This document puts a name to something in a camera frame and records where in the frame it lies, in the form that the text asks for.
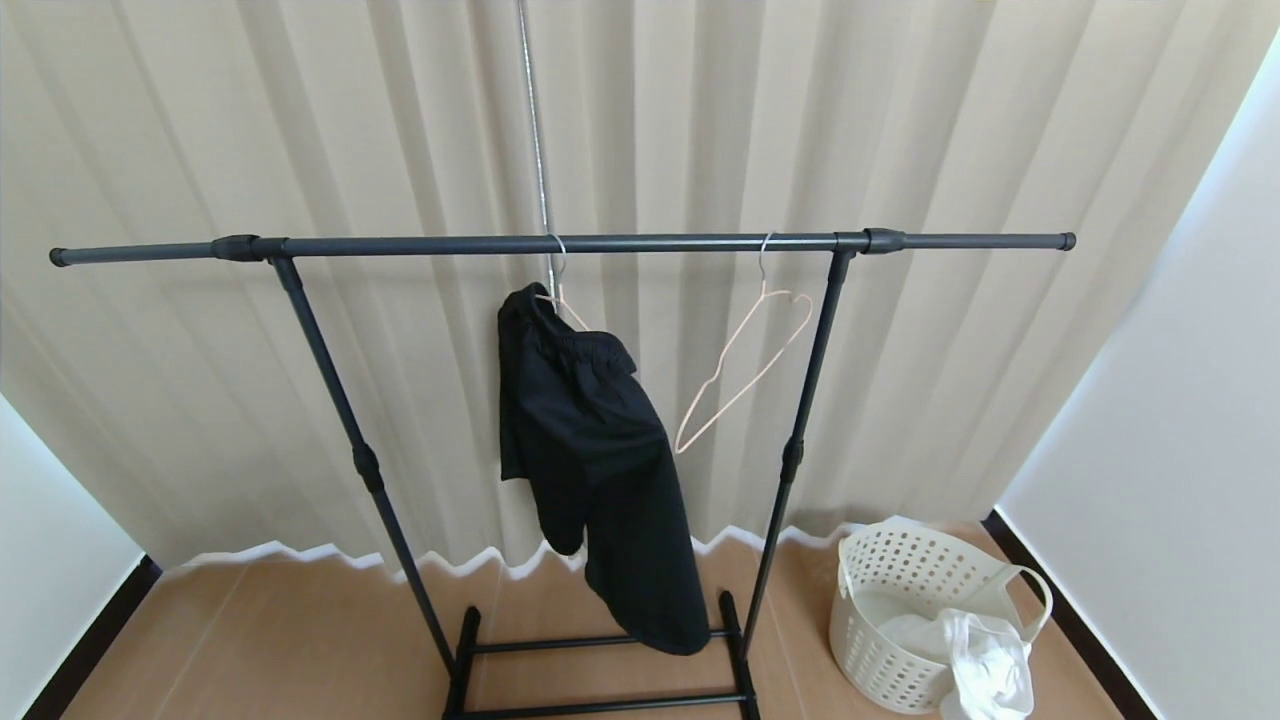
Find white garment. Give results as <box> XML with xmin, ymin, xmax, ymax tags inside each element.
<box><xmin>880</xmin><ymin>608</ymin><xmax>1037</xmax><ymax>720</ymax></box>

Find pink clothes hanger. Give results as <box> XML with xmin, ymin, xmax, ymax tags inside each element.
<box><xmin>532</xmin><ymin>234</ymin><xmax>593</xmax><ymax>333</ymax></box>
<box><xmin>674</xmin><ymin>232</ymin><xmax>815</xmax><ymax>457</ymax></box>

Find white laundry basket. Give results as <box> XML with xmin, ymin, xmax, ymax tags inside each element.
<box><xmin>828</xmin><ymin>521</ymin><xmax>1055</xmax><ymax>715</ymax></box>

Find beige curtain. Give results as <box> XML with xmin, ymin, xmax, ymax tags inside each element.
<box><xmin>0</xmin><ymin>0</ymin><xmax>1280</xmax><ymax>576</ymax></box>

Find black clothes rack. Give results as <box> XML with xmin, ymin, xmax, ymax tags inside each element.
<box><xmin>49</xmin><ymin>228</ymin><xmax>1078</xmax><ymax>720</ymax></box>

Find black shorts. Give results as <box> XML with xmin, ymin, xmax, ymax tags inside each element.
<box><xmin>497</xmin><ymin>282</ymin><xmax>712</xmax><ymax>657</ymax></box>

